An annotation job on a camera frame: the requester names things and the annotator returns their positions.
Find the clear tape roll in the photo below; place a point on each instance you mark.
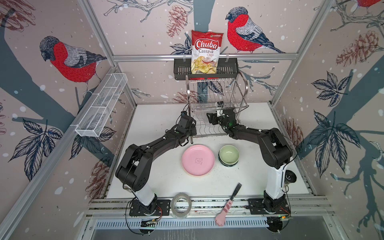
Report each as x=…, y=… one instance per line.
x=181, y=206

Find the pink plate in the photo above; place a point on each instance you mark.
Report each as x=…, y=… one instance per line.
x=198, y=160

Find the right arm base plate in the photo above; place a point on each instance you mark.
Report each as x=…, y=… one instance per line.
x=269, y=207

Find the steel two-tier dish rack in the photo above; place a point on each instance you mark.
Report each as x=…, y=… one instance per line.
x=215, y=96

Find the white mesh wall shelf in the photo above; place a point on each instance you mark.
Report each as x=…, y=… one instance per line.
x=98, y=113

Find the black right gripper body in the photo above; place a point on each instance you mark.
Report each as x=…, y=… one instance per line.
x=215, y=121

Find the red Chuba cassava chips bag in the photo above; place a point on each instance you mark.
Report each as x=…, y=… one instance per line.
x=205, y=52

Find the black wire wall basket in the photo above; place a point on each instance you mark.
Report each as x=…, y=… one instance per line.
x=227, y=68

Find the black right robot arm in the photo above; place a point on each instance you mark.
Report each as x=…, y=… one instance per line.
x=275, y=151

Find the pink cat paw spatula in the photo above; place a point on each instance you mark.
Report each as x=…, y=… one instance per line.
x=221, y=217

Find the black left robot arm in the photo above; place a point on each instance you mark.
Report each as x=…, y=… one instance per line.
x=135, y=166

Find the green leaf patterned bowl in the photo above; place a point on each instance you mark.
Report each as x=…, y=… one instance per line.
x=231, y=164

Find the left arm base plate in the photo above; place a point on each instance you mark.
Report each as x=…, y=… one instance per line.
x=156, y=208

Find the light green bowl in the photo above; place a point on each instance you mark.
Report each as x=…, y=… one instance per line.
x=229, y=153

